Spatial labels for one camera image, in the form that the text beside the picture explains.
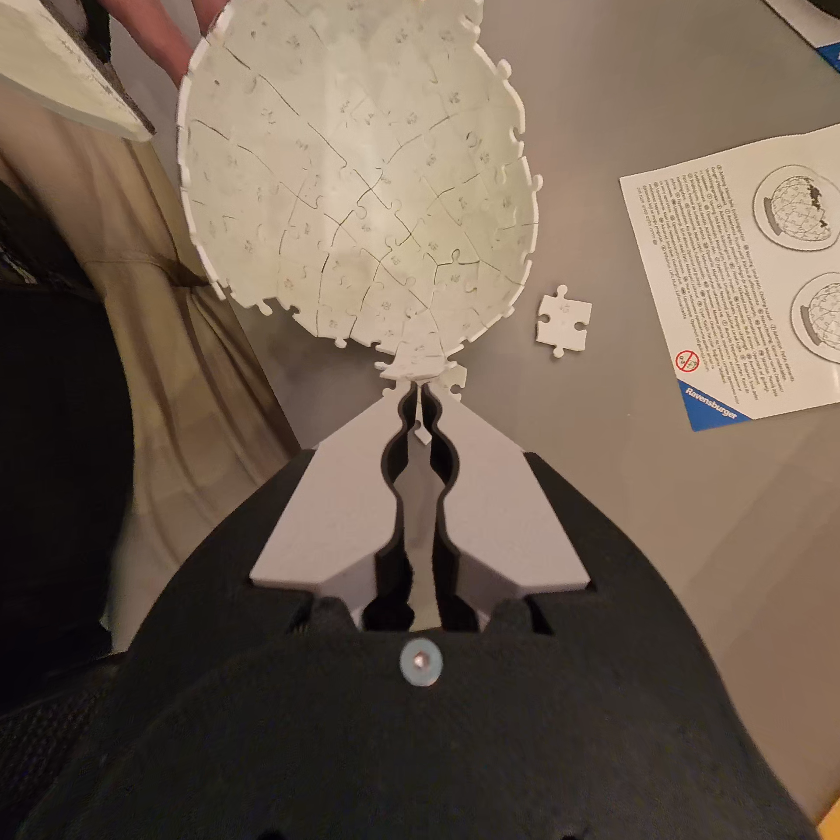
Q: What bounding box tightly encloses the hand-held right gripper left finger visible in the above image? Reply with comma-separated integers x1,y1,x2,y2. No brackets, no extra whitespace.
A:
248,381,421,631

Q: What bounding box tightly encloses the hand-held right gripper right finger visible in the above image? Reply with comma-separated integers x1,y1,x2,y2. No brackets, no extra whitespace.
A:
420,382,593,632

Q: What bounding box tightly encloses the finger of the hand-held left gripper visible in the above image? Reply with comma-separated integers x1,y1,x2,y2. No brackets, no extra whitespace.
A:
0,0,157,143

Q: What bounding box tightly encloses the white puzzle piece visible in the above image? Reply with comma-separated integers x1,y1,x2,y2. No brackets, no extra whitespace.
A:
412,363,469,447
535,284,593,359
375,328,460,383

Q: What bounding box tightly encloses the partly built puzzle ball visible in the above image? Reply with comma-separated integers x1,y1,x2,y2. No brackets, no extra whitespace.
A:
176,0,544,352

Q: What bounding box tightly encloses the colourful puzzle box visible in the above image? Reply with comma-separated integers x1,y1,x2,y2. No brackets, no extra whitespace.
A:
764,0,840,73

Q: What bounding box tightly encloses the person's left hand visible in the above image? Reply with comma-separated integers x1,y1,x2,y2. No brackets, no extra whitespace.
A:
108,0,227,91

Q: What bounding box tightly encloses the person's black jacket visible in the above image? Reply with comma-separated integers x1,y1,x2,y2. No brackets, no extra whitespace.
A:
0,180,139,697

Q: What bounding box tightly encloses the white instruction leaflet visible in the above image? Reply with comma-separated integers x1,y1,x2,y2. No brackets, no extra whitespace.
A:
619,123,840,433

